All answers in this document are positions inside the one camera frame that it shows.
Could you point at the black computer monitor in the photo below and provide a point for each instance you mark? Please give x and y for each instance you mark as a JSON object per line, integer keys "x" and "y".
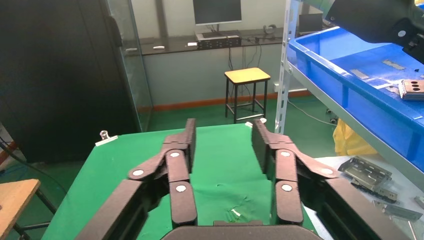
{"x": 217, "y": 11}

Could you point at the black rack device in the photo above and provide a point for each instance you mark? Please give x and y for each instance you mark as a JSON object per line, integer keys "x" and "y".
{"x": 218, "y": 42}

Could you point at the yellow-topped black stool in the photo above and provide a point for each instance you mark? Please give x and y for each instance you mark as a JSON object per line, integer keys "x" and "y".
{"x": 246, "y": 75}

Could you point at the perforated grey shelf upright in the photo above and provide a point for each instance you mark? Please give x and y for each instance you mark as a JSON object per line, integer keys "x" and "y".
{"x": 284, "y": 82}

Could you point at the green table cloth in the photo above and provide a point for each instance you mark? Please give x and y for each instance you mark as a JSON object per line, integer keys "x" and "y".
{"x": 225, "y": 155}

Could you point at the small dark screen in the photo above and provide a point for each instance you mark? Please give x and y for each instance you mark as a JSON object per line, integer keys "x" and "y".
{"x": 310, "y": 22}

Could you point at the grey tape piece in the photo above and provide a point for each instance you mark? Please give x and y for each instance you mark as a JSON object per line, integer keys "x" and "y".
{"x": 392, "y": 89}
{"x": 393, "y": 65}
{"x": 359, "y": 74}

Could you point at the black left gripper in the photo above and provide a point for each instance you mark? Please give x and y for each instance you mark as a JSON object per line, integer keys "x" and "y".
{"x": 364, "y": 16}

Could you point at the dark desk counter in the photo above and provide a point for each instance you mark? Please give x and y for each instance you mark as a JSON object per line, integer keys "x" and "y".
{"x": 175, "y": 41}

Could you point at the small white desk item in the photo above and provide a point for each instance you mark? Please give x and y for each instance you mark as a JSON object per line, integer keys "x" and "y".
{"x": 192, "y": 43}
{"x": 159, "y": 47}

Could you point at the grey metal cage bracket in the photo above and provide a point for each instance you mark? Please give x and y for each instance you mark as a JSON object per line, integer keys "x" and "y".
{"x": 364, "y": 172}

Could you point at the yellow plastic bag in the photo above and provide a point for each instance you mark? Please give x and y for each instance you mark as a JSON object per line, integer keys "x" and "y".
{"x": 351, "y": 140}

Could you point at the flat grey metal part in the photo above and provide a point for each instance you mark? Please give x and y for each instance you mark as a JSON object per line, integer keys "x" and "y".
{"x": 397, "y": 210}

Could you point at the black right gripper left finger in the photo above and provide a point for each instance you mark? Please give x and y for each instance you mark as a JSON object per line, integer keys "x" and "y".
{"x": 177, "y": 165}

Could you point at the black cabinet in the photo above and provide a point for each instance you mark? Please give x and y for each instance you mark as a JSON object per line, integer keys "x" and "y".
{"x": 59, "y": 82}

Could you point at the dark grey metal part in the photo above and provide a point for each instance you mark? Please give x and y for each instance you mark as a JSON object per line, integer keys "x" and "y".
{"x": 374, "y": 193}

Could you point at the silver metal shield plate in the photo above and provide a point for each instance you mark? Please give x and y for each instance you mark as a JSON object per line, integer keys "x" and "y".
{"x": 406, "y": 89}
{"x": 412, "y": 97}

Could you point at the blue plastic tray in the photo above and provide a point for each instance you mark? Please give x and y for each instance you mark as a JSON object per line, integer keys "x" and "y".
{"x": 364, "y": 106}

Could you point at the black headphones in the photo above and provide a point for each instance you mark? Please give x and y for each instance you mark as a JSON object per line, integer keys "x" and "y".
{"x": 265, "y": 29}

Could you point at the silver metal binder clip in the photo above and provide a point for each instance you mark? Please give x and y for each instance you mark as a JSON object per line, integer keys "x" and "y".
{"x": 248, "y": 125}
{"x": 106, "y": 140}

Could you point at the glass cabinet panel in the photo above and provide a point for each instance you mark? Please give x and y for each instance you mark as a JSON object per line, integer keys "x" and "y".
{"x": 132, "y": 82}

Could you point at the wooden stool with black legs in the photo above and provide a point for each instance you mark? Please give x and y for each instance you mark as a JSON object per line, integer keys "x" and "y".
{"x": 16, "y": 198}

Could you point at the small white scrap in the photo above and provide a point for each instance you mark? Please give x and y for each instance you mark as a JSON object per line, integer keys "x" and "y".
{"x": 236, "y": 212}

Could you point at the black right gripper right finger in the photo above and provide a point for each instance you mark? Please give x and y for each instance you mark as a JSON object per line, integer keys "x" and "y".
{"x": 286, "y": 169}

